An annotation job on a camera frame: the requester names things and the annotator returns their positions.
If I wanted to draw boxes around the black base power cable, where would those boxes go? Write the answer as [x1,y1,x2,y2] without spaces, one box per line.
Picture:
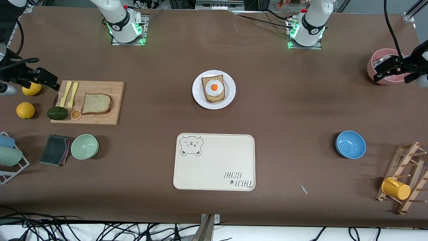
[231,10,295,29]

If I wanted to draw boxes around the fried egg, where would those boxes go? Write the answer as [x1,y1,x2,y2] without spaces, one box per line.
[205,79,225,97]

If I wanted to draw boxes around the wooden mug rack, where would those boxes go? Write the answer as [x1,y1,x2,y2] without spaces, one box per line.
[375,141,428,215]

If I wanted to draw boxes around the yellow plastic fork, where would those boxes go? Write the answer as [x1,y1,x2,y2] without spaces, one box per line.
[67,82,79,111]

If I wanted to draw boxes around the dark grey folded cloth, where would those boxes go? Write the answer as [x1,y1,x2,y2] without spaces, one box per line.
[39,134,73,167]

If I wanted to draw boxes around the wooden cutting board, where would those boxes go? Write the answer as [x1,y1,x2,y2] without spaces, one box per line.
[50,80,125,126]

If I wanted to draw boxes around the aluminium frame rail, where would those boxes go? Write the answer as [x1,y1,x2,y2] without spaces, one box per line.
[195,0,244,10]

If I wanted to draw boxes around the yellow mug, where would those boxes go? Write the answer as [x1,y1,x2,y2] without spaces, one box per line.
[381,177,411,200]

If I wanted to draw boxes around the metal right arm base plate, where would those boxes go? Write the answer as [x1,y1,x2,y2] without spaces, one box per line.
[111,14,148,46]

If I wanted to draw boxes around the oval yellow lemon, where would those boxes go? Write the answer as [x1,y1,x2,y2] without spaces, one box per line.
[22,81,42,96]

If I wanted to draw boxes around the pale green cup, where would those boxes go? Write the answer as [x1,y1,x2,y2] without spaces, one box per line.
[0,146,23,167]

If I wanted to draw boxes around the yellow plastic knife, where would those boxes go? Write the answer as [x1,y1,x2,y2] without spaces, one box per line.
[60,81,72,108]

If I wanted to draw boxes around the blue bowl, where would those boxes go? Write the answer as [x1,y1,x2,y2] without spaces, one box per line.
[335,130,366,159]

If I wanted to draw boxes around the white wire rack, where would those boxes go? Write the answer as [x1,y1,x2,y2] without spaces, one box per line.
[0,132,30,185]

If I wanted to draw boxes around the plain brown bread slice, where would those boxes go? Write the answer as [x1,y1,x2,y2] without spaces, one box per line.
[81,93,113,115]

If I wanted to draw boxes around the black floor cable bundle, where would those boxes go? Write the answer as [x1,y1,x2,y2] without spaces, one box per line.
[0,207,201,241]

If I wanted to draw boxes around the round yellow citrus fruit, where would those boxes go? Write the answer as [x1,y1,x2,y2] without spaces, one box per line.
[16,102,35,119]

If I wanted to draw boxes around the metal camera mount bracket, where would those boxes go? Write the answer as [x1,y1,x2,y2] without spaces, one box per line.
[191,214,221,241]

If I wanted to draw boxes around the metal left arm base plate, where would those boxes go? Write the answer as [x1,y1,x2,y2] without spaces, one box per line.
[286,18,323,50]

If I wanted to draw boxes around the pale green bowl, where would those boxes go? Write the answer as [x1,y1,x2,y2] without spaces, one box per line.
[71,134,99,160]

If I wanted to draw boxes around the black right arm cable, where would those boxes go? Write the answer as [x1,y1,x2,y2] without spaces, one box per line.
[16,19,24,56]

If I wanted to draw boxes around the pink bowl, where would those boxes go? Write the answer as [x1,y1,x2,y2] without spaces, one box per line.
[367,48,407,85]

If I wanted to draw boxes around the cream bear print tray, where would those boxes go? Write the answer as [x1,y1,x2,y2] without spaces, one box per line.
[173,133,256,191]

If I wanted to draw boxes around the round white plate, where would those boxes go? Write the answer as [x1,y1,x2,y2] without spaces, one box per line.
[192,70,236,110]

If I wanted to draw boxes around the dark green avocado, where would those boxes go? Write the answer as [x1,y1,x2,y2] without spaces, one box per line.
[47,106,69,121]

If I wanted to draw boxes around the light blue cup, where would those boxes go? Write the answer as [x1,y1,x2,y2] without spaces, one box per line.
[0,135,16,148]

